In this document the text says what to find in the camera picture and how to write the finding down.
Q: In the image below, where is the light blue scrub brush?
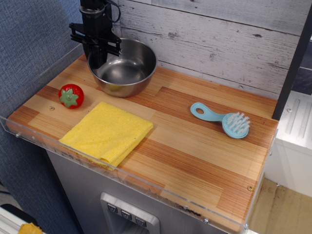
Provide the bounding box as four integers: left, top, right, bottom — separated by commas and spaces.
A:
190, 102, 251, 139

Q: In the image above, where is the red toy tomato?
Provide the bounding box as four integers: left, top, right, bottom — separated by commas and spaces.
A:
58, 84, 84, 109

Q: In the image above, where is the yellow object bottom left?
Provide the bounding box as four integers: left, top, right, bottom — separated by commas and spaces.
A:
18, 223, 43, 234

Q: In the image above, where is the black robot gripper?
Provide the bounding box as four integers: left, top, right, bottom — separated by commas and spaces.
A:
69, 6, 121, 69

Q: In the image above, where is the stainless steel bowl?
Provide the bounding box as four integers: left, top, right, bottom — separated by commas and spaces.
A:
88, 38, 157, 98

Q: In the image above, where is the clear acrylic table guard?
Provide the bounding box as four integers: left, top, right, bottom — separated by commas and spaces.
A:
0, 30, 281, 234

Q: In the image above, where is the grey cabinet with dispenser panel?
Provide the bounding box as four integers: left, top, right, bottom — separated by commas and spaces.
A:
45, 149, 227, 234

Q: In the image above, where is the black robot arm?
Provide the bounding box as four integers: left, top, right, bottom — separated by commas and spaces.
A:
69, 0, 121, 68

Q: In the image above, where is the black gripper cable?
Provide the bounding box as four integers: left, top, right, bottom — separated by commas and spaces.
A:
106, 0, 122, 24

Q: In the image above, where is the white side cabinet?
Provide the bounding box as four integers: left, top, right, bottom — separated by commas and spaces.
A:
264, 91, 312, 196

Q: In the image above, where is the yellow folded cloth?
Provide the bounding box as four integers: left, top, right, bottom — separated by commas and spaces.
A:
59, 102, 154, 171

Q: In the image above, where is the black right vertical post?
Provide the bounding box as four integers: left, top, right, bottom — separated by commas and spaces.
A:
272, 6, 312, 120

